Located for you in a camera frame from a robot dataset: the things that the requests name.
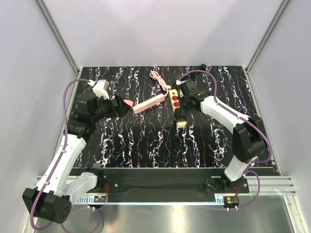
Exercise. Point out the aluminium frame post right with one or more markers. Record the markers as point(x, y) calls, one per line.
point(268, 33)

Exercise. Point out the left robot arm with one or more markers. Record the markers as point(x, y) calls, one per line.
point(51, 199)

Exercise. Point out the aluminium frame post left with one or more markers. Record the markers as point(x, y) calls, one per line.
point(57, 35)

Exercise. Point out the black cube plug adapter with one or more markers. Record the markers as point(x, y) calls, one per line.
point(179, 115)

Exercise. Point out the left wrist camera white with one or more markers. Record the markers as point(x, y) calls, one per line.
point(100, 89)

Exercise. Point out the pink power strip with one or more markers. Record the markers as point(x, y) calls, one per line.
point(148, 103)

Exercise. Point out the cream power strip red sockets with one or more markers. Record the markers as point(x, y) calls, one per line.
point(173, 94)

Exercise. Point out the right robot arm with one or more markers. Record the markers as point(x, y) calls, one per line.
point(248, 133)

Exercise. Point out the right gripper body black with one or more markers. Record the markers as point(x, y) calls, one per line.
point(185, 103)

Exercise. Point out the aluminium frame post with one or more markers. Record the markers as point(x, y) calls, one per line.
point(57, 35)
point(268, 33)

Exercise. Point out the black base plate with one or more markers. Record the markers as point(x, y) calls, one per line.
point(167, 185)

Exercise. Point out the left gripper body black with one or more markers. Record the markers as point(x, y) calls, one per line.
point(105, 108)

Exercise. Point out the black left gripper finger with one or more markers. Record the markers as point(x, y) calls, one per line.
point(119, 104)
point(120, 113)

